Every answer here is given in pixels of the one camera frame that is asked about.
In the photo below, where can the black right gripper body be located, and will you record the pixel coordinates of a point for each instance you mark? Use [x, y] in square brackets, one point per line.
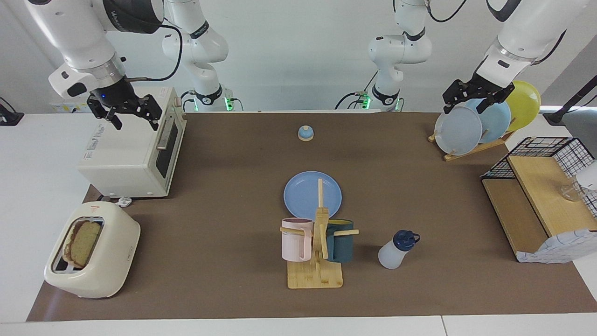
[114, 98]

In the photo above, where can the translucent bottle with navy cap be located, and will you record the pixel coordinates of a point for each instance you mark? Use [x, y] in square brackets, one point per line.
[392, 254]

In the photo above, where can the white toaster oven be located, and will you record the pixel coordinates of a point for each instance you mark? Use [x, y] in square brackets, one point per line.
[126, 154]

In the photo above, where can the light blue plate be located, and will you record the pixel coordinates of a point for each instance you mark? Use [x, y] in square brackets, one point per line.
[496, 121]

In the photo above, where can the cream two-slot toaster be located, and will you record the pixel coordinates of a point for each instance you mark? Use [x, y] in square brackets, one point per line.
[109, 261]

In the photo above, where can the wooden plate rack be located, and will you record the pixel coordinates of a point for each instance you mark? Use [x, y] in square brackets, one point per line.
[471, 151]

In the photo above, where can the wooden mug tree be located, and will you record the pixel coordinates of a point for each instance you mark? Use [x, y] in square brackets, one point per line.
[315, 277]

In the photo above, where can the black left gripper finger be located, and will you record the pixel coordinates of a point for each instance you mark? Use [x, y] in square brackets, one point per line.
[453, 95]
[496, 99]

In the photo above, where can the white checkered cloth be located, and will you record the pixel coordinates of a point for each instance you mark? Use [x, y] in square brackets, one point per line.
[559, 247]

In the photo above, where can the toasted bread slice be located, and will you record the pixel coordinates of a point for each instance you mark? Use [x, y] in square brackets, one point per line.
[85, 243]

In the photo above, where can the black clamp mount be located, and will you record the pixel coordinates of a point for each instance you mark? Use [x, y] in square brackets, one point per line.
[10, 116]

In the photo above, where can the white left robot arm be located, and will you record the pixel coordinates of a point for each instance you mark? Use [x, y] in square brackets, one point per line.
[527, 32]

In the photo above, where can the yellow plate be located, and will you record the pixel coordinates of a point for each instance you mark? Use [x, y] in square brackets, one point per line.
[527, 105]

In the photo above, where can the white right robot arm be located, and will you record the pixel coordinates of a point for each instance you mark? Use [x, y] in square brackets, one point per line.
[74, 37]

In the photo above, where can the pink ribbed mug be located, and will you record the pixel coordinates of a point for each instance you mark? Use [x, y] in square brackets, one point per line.
[294, 242]

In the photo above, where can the blue round plate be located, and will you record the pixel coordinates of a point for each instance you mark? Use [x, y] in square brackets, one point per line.
[303, 193]

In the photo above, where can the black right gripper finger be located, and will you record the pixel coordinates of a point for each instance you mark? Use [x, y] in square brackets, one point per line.
[153, 112]
[115, 120]

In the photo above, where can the clear glass cup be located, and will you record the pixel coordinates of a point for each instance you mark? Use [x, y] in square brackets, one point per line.
[571, 192]

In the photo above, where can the teal mug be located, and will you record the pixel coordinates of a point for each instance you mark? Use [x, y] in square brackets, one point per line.
[343, 247]

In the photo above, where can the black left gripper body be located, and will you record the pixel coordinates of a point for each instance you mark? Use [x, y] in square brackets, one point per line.
[480, 88]

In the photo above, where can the white power outlet box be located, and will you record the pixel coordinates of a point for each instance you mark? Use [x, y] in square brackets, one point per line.
[70, 107]

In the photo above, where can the pale grey-blue plate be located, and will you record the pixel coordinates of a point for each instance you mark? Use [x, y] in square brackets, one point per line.
[457, 133]

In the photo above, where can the brown table mat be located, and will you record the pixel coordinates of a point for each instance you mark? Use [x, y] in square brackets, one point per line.
[224, 196]

